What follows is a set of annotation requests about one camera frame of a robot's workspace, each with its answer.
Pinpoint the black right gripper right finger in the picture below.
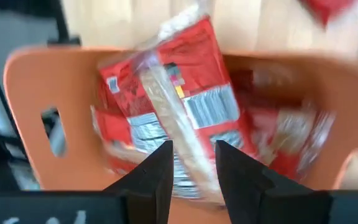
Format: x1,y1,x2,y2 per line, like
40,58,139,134
215,139,334,224

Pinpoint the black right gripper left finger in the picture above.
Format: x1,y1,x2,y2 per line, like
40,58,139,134
104,139,174,224

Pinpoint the red popcorn bag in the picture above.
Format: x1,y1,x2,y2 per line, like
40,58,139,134
90,104,170,177
228,70,337,181
98,4,257,206
298,0,358,27

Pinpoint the orange plastic basket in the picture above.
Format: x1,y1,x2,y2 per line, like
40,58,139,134
3,45,358,224

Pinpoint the black table frame post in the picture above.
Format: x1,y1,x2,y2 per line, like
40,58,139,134
47,0,82,46

